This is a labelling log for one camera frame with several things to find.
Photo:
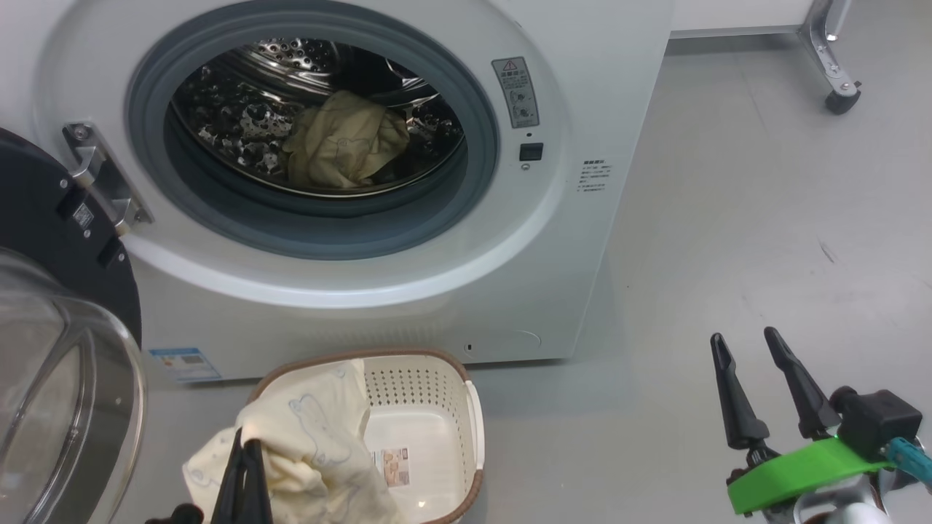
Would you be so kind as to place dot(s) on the black door latch socket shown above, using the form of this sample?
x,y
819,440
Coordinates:
x,y
531,152

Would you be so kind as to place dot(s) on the teal right camera connector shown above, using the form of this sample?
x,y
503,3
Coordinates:
x,y
910,458

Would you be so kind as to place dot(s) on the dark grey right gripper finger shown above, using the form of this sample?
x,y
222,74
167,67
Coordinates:
x,y
739,407
804,393

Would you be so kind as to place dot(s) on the grey rubber door gasket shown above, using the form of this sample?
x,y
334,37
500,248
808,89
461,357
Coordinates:
x,y
218,225

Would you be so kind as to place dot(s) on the grey partition leg with caster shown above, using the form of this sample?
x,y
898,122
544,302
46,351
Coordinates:
x,y
826,44

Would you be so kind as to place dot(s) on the steel perforated drum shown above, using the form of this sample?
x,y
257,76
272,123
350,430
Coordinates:
x,y
240,116

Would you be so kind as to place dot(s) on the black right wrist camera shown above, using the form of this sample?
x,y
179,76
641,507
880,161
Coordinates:
x,y
877,422

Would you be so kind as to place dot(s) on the blue energy label sticker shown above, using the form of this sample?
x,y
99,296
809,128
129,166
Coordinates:
x,y
186,364

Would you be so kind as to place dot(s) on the grey warning sticker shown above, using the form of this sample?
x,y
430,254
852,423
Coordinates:
x,y
515,91

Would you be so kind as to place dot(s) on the round dark grey washer door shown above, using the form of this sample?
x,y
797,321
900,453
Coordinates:
x,y
44,218

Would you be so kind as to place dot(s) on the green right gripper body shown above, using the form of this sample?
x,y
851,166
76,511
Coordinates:
x,y
794,473

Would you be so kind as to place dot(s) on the cream printed garment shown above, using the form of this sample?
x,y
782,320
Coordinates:
x,y
313,429
342,138

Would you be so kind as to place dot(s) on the metal door hinge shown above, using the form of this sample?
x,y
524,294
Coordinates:
x,y
102,175

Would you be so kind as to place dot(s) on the product sticker inside basket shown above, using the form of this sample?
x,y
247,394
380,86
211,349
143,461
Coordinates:
x,y
393,467

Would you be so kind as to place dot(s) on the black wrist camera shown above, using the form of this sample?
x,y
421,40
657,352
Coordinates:
x,y
175,515
877,422

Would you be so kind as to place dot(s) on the white front-load washing machine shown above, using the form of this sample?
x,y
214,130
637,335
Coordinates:
x,y
582,87

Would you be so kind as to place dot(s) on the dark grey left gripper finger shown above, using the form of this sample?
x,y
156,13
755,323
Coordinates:
x,y
257,495
231,487

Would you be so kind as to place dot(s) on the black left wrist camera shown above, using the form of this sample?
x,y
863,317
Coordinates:
x,y
175,515

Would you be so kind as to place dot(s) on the cream perforated laundry basket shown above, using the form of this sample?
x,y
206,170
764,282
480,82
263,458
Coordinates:
x,y
429,407

